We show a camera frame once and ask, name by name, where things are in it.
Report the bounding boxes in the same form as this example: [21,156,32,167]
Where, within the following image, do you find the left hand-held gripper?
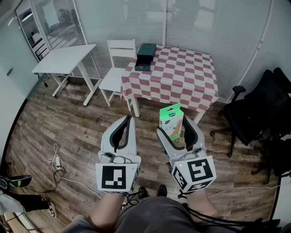
[95,115,142,194]

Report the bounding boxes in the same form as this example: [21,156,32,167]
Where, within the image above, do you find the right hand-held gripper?
[156,116,217,195]

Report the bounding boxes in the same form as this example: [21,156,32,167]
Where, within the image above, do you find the green and white packet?
[159,102,184,143]

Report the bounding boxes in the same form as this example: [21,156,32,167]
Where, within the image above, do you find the dark green drawer box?
[134,43,157,72]

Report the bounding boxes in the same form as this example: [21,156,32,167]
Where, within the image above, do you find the person's left forearm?
[89,192,125,231]

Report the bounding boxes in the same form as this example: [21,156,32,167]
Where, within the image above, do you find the person's right forearm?
[187,189,221,223]

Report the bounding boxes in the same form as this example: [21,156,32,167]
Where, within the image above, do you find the person's black right shoe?
[156,184,168,198]

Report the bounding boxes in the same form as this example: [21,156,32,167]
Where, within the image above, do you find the white wooden chair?
[98,39,136,107]

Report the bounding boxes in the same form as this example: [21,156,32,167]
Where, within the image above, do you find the red white checkered tablecloth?
[120,45,220,114]

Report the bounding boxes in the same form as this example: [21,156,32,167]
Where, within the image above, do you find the person's grey shorts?
[60,196,253,233]

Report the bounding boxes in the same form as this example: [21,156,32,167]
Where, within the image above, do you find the black office chair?
[210,67,291,185]

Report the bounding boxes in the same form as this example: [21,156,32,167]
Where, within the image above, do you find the white folding table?
[31,43,102,106]

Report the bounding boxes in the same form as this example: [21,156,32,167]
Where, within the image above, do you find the background shelf unit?
[28,31,50,61]

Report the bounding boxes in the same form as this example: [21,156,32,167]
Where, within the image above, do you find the thin white floor cable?
[207,184,281,199]

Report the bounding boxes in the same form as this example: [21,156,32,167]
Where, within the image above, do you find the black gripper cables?
[181,193,281,228]

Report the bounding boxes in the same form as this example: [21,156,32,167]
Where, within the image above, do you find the black plug with cable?
[37,73,69,88]

